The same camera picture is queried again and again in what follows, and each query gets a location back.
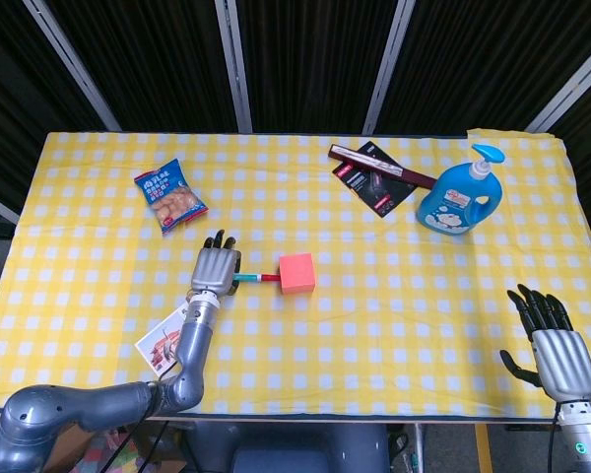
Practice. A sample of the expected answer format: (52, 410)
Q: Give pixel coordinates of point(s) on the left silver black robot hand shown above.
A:
(214, 271)

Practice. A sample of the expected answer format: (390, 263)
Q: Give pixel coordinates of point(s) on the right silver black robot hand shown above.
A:
(564, 359)

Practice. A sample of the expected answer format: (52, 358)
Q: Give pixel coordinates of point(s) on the teal and red pen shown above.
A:
(248, 278)

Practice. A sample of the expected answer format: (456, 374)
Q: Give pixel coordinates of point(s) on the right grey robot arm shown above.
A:
(586, 443)

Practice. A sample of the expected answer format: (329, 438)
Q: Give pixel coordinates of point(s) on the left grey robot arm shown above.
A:
(192, 355)

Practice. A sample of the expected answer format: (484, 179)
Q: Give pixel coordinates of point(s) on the orange cube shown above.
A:
(298, 273)

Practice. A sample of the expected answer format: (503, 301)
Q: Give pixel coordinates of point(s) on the blue snack bag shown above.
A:
(172, 197)

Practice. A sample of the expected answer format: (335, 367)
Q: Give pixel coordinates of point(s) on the palace and crane postcard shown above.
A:
(157, 345)

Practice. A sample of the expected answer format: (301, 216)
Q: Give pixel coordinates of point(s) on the yellow white checkered tablecloth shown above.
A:
(354, 320)

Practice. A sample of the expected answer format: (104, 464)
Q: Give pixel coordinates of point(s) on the metal table leg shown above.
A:
(418, 448)

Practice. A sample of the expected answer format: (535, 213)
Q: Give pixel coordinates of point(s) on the black printed card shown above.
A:
(379, 192)

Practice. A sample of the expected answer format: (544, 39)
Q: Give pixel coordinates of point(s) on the blue pump detergent bottle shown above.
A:
(453, 202)

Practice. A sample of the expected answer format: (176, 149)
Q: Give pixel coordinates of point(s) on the long dark red box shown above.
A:
(374, 162)

